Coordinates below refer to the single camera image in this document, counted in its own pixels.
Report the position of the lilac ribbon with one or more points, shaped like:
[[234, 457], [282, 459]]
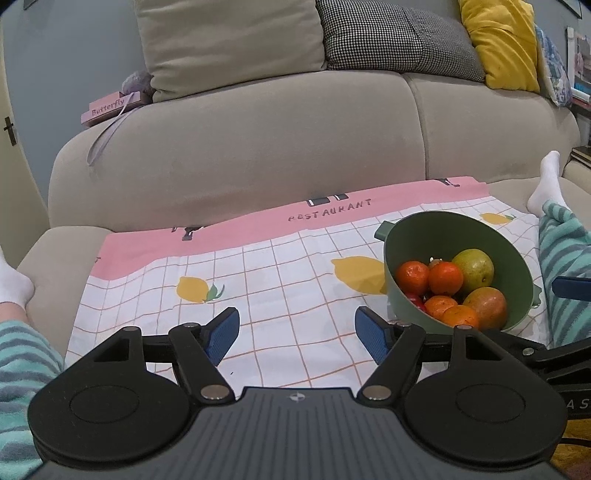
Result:
[[104, 138]]

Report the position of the black-white houndstooth cushion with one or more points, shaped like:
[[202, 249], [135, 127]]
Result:
[[397, 37]]

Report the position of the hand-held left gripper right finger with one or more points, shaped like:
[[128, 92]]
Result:
[[371, 334]]

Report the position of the grey plush toy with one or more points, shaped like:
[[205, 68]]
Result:
[[136, 83]]

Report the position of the orange tangerine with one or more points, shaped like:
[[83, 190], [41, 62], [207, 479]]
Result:
[[440, 305], [445, 277], [458, 317], [412, 276]]

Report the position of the person's left white sock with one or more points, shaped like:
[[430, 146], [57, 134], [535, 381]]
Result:
[[14, 281]]

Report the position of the dark book stack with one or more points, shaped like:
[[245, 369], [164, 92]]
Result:
[[581, 156]]

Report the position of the red cherry tomato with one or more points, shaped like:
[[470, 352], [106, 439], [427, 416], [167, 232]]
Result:
[[417, 302]]

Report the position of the person's white sock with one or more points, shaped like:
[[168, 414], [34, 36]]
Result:
[[14, 281], [549, 184]]

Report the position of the beige sofa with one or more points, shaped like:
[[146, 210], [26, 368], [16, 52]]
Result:
[[258, 152]]

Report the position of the cream door panel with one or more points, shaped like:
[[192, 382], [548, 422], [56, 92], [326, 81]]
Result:
[[18, 184]]

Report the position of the beige cushion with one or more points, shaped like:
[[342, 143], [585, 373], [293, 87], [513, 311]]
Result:
[[231, 46]]

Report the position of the person's right striped pants leg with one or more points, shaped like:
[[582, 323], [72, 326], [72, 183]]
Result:
[[563, 249]]

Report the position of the pink and white printed cloth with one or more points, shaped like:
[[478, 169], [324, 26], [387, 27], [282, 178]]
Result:
[[286, 286]]

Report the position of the blue patterned cushion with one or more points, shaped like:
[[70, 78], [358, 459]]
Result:
[[551, 64]]

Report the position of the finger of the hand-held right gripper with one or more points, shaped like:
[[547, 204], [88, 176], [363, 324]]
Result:
[[558, 360], [572, 287]]

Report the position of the yellow snack packet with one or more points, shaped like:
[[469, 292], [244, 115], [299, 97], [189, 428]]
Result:
[[575, 464]]

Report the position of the person's right white sock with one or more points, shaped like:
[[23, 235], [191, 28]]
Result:
[[549, 184]]

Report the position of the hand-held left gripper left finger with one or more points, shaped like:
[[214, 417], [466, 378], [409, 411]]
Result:
[[224, 334]]

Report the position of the yellow cushion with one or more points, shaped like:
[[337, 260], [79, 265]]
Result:
[[503, 41]]

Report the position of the pink book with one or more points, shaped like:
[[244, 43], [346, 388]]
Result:
[[111, 108]]

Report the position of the green plastic colander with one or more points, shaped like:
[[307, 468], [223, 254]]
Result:
[[461, 230]]

